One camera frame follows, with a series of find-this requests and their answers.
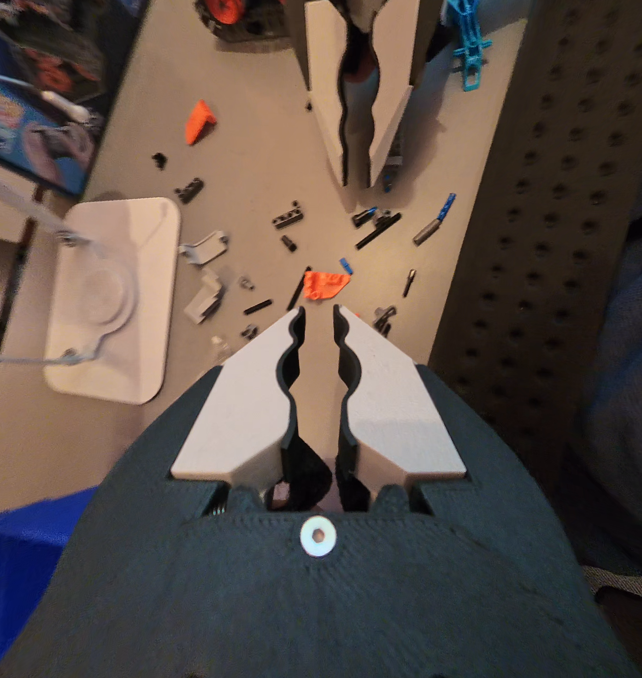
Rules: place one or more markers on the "orange curved panel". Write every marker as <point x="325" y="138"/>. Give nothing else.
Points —
<point x="199" y="124"/>

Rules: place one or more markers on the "cyan toy frame piece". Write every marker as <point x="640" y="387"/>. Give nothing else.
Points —
<point x="472" y="53"/>

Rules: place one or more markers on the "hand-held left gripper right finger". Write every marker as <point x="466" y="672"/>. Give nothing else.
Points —
<point x="400" y="423"/>

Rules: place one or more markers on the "dark grey short beam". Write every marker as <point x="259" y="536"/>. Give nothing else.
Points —
<point x="189" y="190"/>

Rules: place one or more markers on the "black dimpled foam pad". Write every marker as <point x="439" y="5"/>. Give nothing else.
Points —
<point x="554" y="212"/>

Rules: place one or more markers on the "blue toy kit box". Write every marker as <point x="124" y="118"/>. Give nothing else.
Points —
<point x="34" y="132"/>

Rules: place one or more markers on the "toy vehicle with orange wheel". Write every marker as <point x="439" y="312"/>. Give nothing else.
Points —
<point x="225" y="10"/>

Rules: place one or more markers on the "dark grey double tube connector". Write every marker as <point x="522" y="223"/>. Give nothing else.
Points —
<point x="249" y="332"/>

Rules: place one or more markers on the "white book stand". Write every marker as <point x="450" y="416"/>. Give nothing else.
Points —
<point x="130" y="265"/>

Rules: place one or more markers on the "long black pin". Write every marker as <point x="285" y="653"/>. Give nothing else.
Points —
<point x="409" y="282"/>

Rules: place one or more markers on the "orange wedge panel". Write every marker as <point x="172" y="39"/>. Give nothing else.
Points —
<point x="323" y="283"/>

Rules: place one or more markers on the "dark grey angled beam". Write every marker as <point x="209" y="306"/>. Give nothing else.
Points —
<point x="288" y="216"/>

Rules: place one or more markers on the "light grey boxy panel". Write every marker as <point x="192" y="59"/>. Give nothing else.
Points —
<point x="204" y="304"/>

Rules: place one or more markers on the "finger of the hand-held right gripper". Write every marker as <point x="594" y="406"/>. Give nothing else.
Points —
<point x="395" y="69"/>
<point x="323" y="79"/>

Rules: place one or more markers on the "small black toy piece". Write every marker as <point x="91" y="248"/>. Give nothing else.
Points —
<point x="159" y="160"/>

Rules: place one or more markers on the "blue plastic bin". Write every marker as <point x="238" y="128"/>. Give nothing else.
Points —
<point x="18" y="582"/>

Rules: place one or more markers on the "small blue pin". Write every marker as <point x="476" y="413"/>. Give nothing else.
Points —
<point x="346" y="265"/>

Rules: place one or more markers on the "light grey flat clip panel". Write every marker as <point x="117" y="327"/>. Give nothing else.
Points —
<point x="207" y="246"/>

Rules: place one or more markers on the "long black axle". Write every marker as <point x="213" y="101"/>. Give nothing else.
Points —
<point x="374" y="235"/>

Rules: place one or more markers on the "blue pin with grey sleeve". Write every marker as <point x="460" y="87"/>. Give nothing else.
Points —
<point x="426" y="233"/>

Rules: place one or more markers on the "grey joint with black pin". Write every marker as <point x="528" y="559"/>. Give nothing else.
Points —
<point x="385" y="318"/>

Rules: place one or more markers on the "short black axle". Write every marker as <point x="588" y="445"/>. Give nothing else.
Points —
<point x="258" y="306"/>

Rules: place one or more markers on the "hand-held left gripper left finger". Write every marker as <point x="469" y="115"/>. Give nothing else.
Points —
<point x="236" y="418"/>

